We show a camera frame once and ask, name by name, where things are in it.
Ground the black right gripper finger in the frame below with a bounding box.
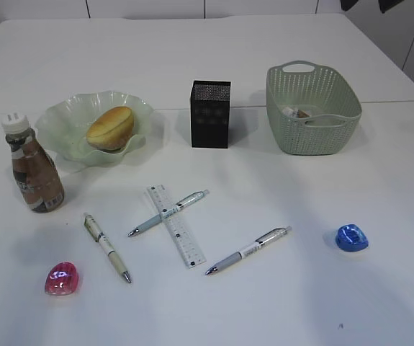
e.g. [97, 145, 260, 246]
[378, 0, 404, 14]
[340, 0, 359, 11]

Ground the white paper ball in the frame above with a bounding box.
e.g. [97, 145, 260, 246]
[282, 107, 299, 118]

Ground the brown bread loaf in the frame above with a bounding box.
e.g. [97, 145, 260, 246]
[86, 106, 135, 151]

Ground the brown coffee drink bottle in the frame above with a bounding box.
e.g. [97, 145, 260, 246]
[1, 112, 65, 213]

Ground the small grey paper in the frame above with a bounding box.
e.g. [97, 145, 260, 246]
[297, 110, 310, 118]

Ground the green plastic woven basket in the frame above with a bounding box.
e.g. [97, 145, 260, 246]
[266, 61, 362, 156]

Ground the black mesh pen holder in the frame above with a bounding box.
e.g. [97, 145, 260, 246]
[189, 80, 231, 148]

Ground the blue grip pen on ruler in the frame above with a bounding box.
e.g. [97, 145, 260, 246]
[127, 190, 210, 237]

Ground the grey grip ballpoint pen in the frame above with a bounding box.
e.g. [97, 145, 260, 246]
[205, 226, 292, 276]

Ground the green wavy glass plate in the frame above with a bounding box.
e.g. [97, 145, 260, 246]
[35, 91, 153, 166]

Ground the beige grip ballpoint pen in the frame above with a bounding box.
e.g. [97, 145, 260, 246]
[84, 213, 132, 283]

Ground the clear plastic ruler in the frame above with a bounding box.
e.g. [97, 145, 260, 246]
[147, 185, 209, 268]

